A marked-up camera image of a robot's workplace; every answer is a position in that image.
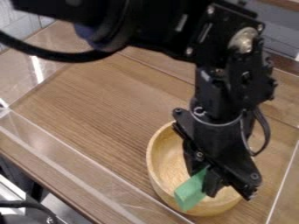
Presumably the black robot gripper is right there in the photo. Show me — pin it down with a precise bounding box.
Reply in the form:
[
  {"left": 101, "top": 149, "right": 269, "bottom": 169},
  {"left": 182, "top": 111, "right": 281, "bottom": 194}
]
[{"left": 172, "top": 108, "right": 261, "bottom": 200}]

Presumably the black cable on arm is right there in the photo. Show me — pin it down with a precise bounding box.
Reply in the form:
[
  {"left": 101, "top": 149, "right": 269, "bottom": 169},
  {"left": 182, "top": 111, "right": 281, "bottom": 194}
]
[{"left": 237, "top": 106, "right": 272, "bottom": 158}]

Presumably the black metal table frame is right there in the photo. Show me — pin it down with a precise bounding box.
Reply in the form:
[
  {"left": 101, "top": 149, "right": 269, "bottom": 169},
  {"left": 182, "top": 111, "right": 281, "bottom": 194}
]
[{"left": 0, "top": 157, "right": 65, "bottom": 224}]

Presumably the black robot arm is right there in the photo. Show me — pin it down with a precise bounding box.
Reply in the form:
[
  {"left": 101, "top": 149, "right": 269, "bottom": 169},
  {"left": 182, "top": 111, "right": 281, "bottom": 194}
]
[{"left": 10, "top": 0, "right": 276, "bottom": 199}]

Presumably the green rectangular block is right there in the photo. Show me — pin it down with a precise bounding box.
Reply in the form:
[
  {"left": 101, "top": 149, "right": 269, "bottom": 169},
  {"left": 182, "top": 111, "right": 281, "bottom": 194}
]
[{"left": 173, "top": 169, "right": 206, "bottom": 212}]

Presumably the black floor cable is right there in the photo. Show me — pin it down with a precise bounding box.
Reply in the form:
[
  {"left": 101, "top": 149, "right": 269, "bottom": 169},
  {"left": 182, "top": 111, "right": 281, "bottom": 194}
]
[{"left": 0, "top": 200, "right": 57, "bottom": 224}]

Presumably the brown wooden bowl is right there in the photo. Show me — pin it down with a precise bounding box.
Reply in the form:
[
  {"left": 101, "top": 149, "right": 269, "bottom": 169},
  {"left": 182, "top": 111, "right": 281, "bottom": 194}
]
[{"left": 145, "top": 122, "right": 241, "bottom": 216}]

